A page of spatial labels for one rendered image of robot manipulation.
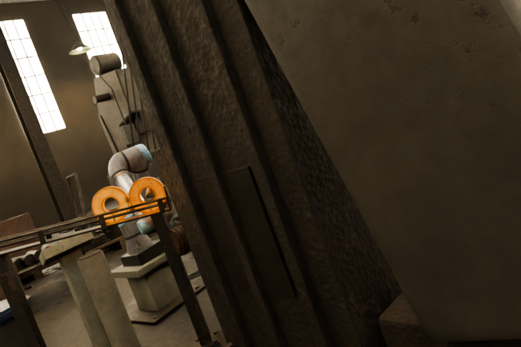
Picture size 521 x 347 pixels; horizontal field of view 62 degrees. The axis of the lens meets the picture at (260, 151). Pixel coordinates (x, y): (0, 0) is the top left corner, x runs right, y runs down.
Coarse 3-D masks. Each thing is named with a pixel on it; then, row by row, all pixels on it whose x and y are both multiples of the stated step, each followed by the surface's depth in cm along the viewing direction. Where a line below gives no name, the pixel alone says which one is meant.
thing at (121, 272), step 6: (156, 258) 247; (162, 258) 247; (144, 264) 243; (150, 264) 241; (156, 264) 244; (114, 270) 254; (120, 270) 249; (126, 270) 243; (132, 270) 239; (138, 270) 235; (144, 270) 238; (150, 270) 240; (114, 276) 252; (120, 276) 247; (126, 276) 243; (132, 276) 239; (138, 276) 235
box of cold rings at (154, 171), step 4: (152, 160) 498; (156, 160) 501; (152, 164) 497; (156, 164) 500; (152, 168) 496; (156, 168) 499; (152, 172) 496; (156, 172) 498; (160, 172) 502; (108, 176) 551; (132, 176) 496; (152, 176) 495; (156, 176) 498; (160, 176) 501; (132, 180) 500; (160, 180) 500; (112, 184) 548; (116, 184) 539; (164, 184) 502; (116, 200) 555; (168, 224) 499
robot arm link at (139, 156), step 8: (120, 152) 231; (128, 152) 231; (136, 152) 232; (144, 152) 234; (128, 160) 229; (136, 160) 231; (144, 160) 234; (128, 168) 230; (136, 168) 234; (144, 168) 237; (136, 176) 240; (144, 176) 241; (144, 192) 247; (144, 200) 250
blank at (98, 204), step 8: (104, 192) 181; (112, 192) 182; (120, 192) 182; (96, 200) 181; (104, 200) 181; (120, 200) 182; (128, 200) 182; (96, 208) 181; (104, 208) 182; (104, 216) 181; (120, 216) 182
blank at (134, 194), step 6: (138, 180) 183; (144, 180) 183; (150, 180) 183; (156, 180) 184; (132, 186) 182; (138, 186) 183; (144, 186) 183; (150, 186) 183; (156, 186) 184; (162, 186) 184; (132, 192) 183; (138, 192) 183; (156, 192) 184; (162, 192) 184; (132, 198) 183; (138, 198) 183; (156, 198) 184; (132, 204) 183; (150, 204) 184; (144, 210) 183; (150, 210) 184; (156, 210) 184
